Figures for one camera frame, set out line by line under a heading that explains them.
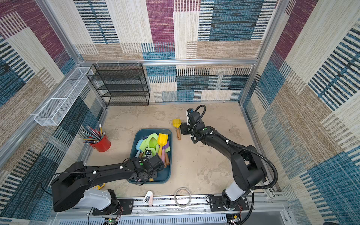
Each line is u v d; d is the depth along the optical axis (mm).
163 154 867
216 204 729
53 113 709
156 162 670
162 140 969
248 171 448
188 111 805
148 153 779
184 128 780
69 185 430
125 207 730
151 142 943
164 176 812
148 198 744
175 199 748
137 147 922
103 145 940
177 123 1060
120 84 1103
